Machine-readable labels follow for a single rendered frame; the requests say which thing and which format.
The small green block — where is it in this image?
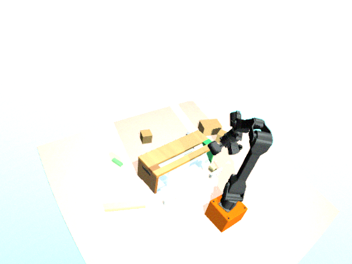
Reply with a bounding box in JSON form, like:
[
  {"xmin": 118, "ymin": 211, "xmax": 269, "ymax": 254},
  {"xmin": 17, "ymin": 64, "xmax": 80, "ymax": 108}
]
[{"xmin": 111, "ymin": 158, "xmax": 123, "ymax": 167}]

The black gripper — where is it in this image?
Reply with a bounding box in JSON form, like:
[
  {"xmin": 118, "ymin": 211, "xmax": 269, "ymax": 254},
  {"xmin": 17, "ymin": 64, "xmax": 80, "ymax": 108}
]
[{"xmin": 207, "ymin": 132, "xmax": 235, "ymax": 156}]

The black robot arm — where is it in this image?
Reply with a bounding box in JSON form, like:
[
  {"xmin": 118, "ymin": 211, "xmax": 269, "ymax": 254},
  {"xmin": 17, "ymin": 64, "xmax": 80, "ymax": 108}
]
[{"xmin": 218, "ymin": 110, "xmax": 273, "ymax": 212}]

